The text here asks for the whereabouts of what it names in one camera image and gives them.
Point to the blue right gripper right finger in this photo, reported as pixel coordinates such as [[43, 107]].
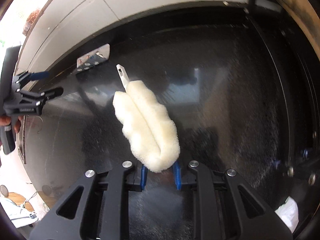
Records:
[[177, 174]]

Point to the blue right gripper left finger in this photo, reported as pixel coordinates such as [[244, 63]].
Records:
[[143, 177]]

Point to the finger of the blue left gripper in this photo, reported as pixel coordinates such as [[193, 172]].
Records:
[[38, 76]]

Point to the white fluffy duster head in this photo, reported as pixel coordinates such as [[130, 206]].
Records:
[[146, 124]]

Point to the left hand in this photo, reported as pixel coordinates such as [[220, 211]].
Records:
[[6, 120]]

